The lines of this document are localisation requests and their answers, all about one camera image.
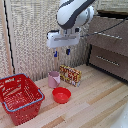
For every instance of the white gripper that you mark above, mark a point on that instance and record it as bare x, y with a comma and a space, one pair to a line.
62, 39

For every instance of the red plastic bowl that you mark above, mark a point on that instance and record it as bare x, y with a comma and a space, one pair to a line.
61, 95

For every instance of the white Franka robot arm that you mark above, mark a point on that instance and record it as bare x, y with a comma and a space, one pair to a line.
74, 14

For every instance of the red plastic shopping basket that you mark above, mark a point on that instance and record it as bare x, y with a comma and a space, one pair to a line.
19, 97

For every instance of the red yellow cardboard box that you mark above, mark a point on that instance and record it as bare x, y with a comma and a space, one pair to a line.
70, 75

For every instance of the pink plastic cup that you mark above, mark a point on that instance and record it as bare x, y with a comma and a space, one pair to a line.
54, 79

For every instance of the brown drawer cabinet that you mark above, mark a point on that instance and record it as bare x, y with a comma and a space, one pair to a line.
110, 46

